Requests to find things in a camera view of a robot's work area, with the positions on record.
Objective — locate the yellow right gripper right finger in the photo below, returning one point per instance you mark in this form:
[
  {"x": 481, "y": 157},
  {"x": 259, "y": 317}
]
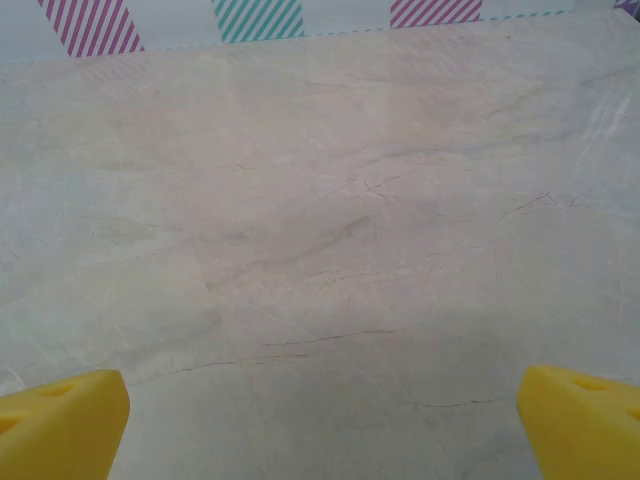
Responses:
[{"x": 580, "y": 430}]

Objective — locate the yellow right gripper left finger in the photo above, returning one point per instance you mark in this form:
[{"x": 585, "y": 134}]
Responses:
[{"x": 60, "y": 430}]

